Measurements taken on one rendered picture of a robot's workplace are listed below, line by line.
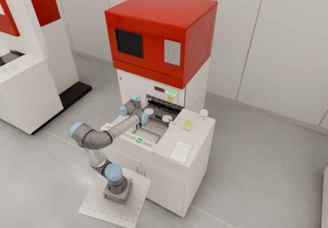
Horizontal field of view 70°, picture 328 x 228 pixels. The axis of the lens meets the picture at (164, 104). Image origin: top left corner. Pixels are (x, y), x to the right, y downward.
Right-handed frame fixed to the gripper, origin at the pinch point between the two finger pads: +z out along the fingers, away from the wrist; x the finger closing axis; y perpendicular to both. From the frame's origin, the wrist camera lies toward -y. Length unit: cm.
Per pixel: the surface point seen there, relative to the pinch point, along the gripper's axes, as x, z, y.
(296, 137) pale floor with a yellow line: -141, 111, 179
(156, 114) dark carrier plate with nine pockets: 7.1, 20.8, 43.1
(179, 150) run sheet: -36.1, 13.9, 7.8
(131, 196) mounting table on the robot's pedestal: -18, 29, -40
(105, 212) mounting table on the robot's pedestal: -9, 29, -59
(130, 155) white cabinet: 9.2, 36.5, -4.0
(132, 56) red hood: 39, -32, 54
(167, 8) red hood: 19, -71, 87
